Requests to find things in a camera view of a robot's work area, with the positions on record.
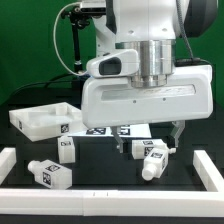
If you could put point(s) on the white square tabletop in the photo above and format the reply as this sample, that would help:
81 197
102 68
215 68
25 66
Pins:
47 121

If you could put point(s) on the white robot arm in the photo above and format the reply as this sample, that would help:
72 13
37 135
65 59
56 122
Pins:
135 79

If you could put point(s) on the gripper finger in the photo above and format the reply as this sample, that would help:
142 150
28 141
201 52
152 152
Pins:
178 128
119 140

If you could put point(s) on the black camera stand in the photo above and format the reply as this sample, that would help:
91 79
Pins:
80 14

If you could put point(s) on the white U-shaped fence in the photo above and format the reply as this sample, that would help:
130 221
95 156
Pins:
206 203

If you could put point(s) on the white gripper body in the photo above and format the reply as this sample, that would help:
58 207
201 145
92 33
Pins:
110 102

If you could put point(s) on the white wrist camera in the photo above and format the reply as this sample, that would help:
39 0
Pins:
119 63

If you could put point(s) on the white tag sheet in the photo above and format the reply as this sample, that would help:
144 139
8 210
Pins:
128 131

